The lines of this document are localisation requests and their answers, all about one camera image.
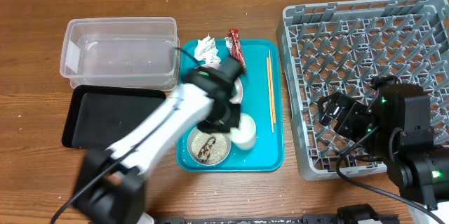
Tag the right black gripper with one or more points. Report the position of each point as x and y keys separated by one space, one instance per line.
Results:
x=349 y=109

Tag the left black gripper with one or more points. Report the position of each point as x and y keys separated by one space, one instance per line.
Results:
x=233 y=121

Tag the white cup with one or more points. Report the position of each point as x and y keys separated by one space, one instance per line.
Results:
x=244 y=135

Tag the grey bowl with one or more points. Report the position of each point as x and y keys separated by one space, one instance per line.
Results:
x=208 y=149

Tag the white tissue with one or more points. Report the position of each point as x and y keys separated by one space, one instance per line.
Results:
x=206 y=51

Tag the red snack wrapper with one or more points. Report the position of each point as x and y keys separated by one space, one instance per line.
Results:
x=233 y=45

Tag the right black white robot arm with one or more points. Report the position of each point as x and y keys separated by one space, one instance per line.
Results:
x=395 y=129

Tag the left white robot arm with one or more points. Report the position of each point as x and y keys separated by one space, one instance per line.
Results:
x=111 y=186

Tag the grey dishwasher rack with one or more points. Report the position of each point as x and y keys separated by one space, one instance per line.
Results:
x=340 y=46

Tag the pink plate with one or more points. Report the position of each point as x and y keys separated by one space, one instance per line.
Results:
x=237 y=93

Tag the teal plastic serving tray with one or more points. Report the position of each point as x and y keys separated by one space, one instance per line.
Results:
x=268 y=152

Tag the wooden chopstick left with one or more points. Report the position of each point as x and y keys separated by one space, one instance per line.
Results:
x=269 y=83

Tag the wooden chopstick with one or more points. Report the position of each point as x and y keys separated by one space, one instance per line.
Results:
x=269 y=83
x=272 y=87

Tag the wooden chopstick right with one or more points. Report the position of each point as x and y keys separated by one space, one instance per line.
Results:
x=272 y=87

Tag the clear plastic bin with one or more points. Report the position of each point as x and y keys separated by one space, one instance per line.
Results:
x=133 y=52

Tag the black plastic tray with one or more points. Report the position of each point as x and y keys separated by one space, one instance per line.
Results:
x=101 y=115

